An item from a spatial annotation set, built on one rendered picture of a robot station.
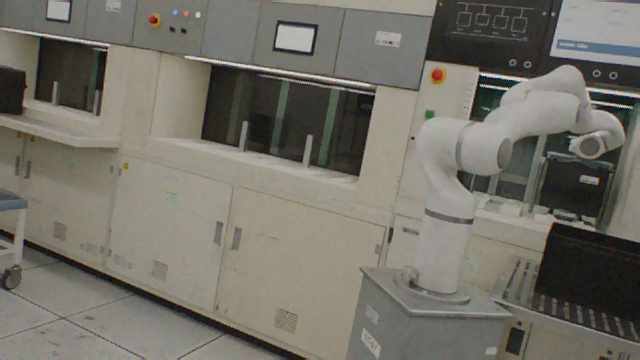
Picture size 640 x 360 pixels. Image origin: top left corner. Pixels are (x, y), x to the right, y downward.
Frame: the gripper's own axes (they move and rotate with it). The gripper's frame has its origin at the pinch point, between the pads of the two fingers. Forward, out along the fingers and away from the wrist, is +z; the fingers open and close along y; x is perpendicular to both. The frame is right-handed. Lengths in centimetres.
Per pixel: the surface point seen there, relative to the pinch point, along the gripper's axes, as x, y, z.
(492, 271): -51, -21, -30
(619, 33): 37.7, -0.1, -31.1
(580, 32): 36.9, -11.5, -30.7
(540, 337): -69, 0, -31
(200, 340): -119, -136, -36
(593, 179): -11.2, 5.6, -10.8
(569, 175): -11.5, -2.7, -10.5
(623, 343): -44, 12, -94
